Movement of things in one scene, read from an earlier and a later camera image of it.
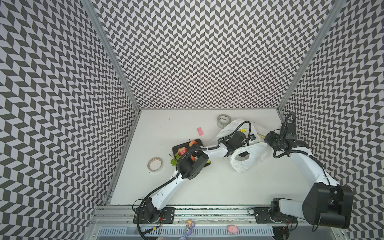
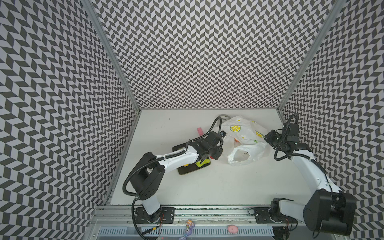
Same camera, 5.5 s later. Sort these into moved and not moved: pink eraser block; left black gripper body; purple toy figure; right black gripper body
Moved: left black gripper body
Not moved: purple toy figure; right black gripper body; pink eraser block
